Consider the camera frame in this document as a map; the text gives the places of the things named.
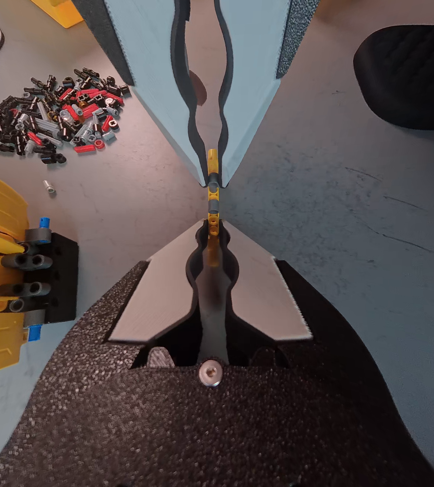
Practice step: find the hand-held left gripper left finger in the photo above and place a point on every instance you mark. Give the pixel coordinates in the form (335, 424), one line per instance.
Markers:
(152, 300)

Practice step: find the yellow lego robot model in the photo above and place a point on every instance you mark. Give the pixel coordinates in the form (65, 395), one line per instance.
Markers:
(62, 274)

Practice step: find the person's right hand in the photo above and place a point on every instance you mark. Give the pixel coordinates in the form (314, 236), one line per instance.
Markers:
(198, 87)

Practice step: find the small grey lego pin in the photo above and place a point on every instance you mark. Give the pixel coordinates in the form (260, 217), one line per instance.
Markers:
(48, 187)

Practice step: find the long yellow lego beam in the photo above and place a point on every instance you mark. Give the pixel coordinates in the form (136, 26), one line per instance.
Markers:
(213, 228)

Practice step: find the yellow bin with small parts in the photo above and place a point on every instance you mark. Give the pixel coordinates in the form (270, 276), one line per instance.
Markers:
(64, 11)

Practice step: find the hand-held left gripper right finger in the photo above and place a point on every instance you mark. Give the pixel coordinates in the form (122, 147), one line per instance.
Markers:
(270, 300)

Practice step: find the small grey lego connector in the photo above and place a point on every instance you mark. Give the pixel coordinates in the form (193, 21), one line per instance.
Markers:
(214, 207)
(213, 178)

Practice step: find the pile of lego pins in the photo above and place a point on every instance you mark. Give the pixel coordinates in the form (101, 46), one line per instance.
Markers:
(61, 114)

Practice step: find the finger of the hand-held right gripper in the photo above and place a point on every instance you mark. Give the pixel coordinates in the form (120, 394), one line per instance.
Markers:
(148, 57)
(258, 57)

